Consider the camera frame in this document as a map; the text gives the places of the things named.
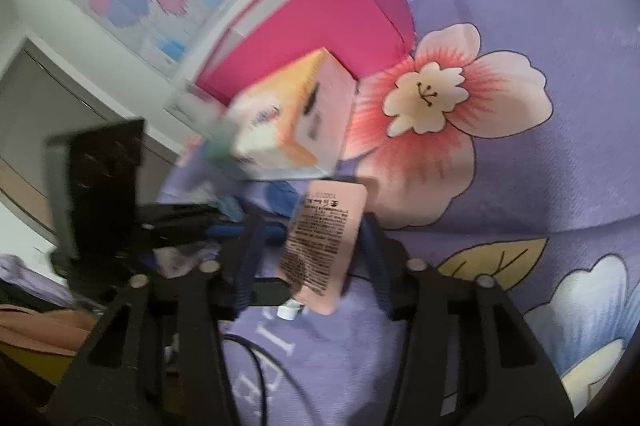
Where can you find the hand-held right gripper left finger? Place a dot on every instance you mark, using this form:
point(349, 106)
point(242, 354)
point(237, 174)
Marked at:
point(250, 256)

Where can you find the grey cabinet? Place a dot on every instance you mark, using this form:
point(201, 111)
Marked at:
point(40, 116)

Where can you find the pink white printed packet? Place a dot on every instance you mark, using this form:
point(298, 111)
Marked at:
point(182, 258)

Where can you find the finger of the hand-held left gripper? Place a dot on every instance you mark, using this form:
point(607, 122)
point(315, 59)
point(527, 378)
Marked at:
point(225, 233)
point(185, 212)

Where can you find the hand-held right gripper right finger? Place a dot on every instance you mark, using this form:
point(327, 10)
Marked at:
point(376, 258)

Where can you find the pink cardboard box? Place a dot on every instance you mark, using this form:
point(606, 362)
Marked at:
point(320, 21)

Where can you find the pastel tissue pack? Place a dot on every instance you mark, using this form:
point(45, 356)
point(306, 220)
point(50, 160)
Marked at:
point(300, 121)

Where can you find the purple floral bedsheet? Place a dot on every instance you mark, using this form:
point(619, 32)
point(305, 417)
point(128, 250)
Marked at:
point(525, 181)

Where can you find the pink cloth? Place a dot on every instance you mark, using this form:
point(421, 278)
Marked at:
point(45, 326)

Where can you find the peach cosmetic tube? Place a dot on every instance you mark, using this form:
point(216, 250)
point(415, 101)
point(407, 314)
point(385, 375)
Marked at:
point(320, 246)

